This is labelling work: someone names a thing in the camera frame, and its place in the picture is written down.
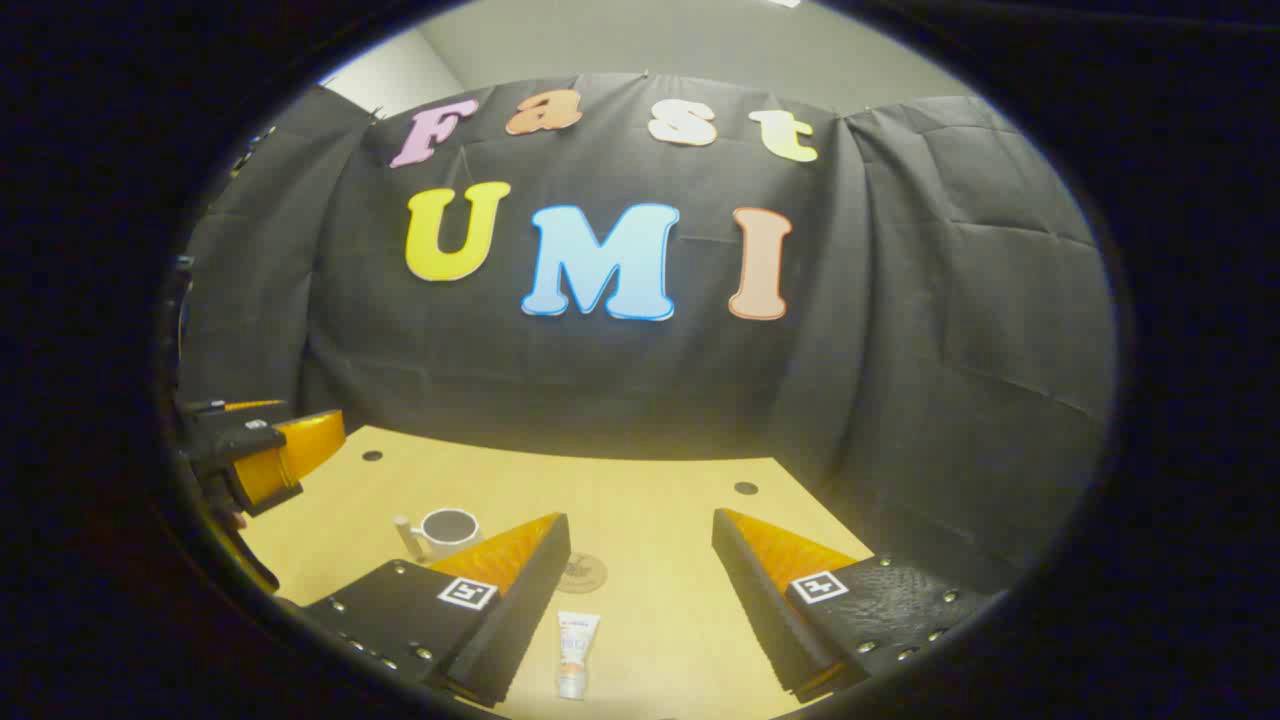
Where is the light wooden desktop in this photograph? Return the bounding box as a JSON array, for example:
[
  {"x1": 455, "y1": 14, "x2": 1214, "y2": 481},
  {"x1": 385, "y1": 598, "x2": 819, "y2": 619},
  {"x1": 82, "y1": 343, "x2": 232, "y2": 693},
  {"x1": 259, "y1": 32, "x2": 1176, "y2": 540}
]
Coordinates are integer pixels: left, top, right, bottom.
[{"x1": 240, "y1": 425, "x2": 881, "y2": 720}]

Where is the white cup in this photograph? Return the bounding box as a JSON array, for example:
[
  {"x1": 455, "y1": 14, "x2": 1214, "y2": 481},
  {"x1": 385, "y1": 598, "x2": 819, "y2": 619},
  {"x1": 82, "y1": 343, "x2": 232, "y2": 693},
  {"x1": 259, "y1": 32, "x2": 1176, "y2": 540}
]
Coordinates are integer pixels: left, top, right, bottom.
[{"x1": 393, "y1": 507, "x2": 484, "y2": 566}]

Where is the round cork coaster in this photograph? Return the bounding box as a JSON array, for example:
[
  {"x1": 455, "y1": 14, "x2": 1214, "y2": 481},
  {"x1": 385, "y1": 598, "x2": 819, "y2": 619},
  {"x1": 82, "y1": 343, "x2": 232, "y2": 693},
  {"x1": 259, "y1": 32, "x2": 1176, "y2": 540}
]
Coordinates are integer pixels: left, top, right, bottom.
[{"x1": 557, "y1": 553, "x2": 609, "y2": 595}]

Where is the black backdrop cloth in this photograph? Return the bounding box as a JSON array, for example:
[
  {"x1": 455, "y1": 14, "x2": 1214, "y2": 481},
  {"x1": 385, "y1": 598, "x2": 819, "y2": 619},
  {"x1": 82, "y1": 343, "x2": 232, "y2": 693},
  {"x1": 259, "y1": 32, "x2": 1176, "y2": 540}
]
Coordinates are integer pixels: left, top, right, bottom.
[{"x1": 175, "y1": 70, "x2": 1119, "y2": 596}]

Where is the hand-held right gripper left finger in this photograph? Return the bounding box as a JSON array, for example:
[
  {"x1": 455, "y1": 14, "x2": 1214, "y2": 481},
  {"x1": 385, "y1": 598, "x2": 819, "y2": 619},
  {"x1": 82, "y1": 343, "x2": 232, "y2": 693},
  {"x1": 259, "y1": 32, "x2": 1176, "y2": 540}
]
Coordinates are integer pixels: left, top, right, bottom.
[{"x1": 298, "y1": 512, "x2": 573, "y2": 709}]

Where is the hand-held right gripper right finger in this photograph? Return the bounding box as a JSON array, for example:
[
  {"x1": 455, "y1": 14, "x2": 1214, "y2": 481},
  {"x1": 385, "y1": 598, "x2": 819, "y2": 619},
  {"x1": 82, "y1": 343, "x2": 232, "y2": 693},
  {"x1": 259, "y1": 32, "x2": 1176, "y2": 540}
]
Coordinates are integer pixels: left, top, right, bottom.
[{"x1": 711, "y1": 507, "x2": 1006, "y2": 702}]

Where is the white toothpaste tube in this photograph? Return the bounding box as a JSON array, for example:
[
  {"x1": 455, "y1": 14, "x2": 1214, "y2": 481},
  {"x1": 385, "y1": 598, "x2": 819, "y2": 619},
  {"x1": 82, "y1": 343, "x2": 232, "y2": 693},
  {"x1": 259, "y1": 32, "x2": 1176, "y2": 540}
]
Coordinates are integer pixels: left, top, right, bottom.
[{"x1": 556, "y1": 611, "x2": 602, "y2": 701}]

